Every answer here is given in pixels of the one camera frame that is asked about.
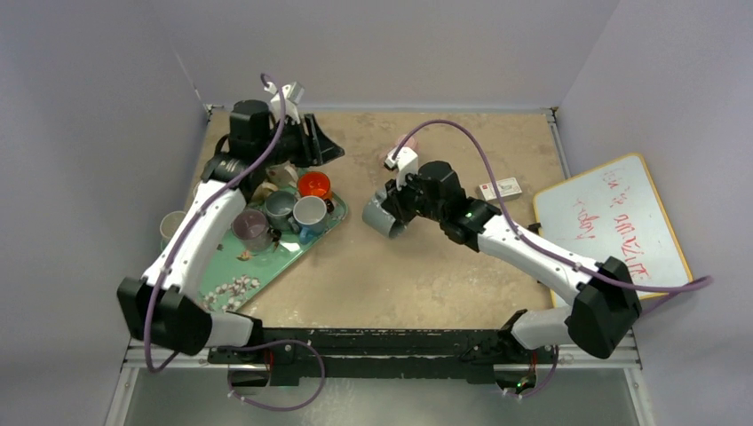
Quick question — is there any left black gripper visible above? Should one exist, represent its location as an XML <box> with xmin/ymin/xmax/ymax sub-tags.
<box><xmin>258</xmin><ymin>114</ymin><xmax>343</xmax><ymax>169</ymax></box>

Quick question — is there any orange mug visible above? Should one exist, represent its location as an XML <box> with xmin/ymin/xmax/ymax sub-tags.
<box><xmin>297</xmin><ymin>171</ymin><xmax>335</xmax><ymax>213</ymax></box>

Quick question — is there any cream floral mug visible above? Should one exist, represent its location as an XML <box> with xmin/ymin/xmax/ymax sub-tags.
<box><xmin>266</xmin><ymin>162</ymin><xmax>299</xmax><ymax>187</ymax></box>

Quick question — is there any pink faceted mug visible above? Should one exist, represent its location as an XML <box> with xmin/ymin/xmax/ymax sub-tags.
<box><xmin>378</xmin><ymin>134</ymin><xmax>420</xmax><ymax>166</ymax></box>

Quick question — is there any blue mug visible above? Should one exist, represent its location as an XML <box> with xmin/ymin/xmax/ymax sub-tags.
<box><xmin>293</xmin><ymin>195</ymin><xmax>329</xmax><ymax>244</ymax></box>

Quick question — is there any grey-teal mug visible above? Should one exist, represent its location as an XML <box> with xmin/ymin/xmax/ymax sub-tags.
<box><xmin>361</xmin><ymin>195</ymin><xmax>407</xmax><ymax>239</ymax></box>

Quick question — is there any grey-blue mug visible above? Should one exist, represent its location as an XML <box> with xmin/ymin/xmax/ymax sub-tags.
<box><xmin>263</xmin><ymin>190</ymin><xmax>299</xmax><ymax>233</ymax></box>

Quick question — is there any purple mug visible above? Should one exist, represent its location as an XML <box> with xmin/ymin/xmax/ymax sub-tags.
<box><xmin>230</xmin><ymin>209</ymin><xmax>281</xmax><ymax>255</ymax></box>

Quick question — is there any white-grey mug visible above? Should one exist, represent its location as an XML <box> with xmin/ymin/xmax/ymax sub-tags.
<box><xmin>159</xmin><ymin>210</ymin><xmax>186</xmax><ymax>250</ymax></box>

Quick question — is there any beige round mug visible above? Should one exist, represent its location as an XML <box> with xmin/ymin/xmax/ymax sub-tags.
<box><xmin>251</xmin><ymin>181</ymin><xmax>280</xmax><ymax>204</ymax></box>

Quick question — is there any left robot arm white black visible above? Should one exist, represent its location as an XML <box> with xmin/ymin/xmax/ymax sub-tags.
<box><xmin>116</xmin><ymin>100</ymin><xmax>345</xmax><ymax>364</ymax></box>

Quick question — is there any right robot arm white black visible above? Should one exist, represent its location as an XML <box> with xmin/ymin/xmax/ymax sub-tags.
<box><xmin>376</xmin><ymin>161</ymin><xmax>642</xmax><ymax>361</ymax></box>

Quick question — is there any small red white box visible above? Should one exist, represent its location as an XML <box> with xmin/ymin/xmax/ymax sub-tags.
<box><xmin>476</xmin><ymin>177</ymin><xmax>523</xmax><ymax>203</ymax></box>

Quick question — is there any green floral tray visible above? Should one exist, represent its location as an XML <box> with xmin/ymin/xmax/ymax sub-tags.
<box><xmin>197</xmin><ymin>186</ymin><xmax>348</xmax><ymax>312</ymax></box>

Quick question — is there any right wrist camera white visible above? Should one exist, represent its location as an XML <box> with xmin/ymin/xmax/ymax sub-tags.
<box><xmin>384</xmin><ymin>146</ymin><xmax>419</xmax><ymax>189</ymax></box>

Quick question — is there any whiteboard with yellow frame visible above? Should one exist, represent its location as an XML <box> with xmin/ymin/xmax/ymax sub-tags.
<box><xmin>533</xmin><ymin>154</ymin><xmax>694</xmax><ymax>288</ymax></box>

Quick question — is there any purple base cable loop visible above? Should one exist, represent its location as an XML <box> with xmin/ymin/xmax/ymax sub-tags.
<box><xmin>227</xmin><ymin>339</ymin><xmax>327</xmax><ymax>413</ymax></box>

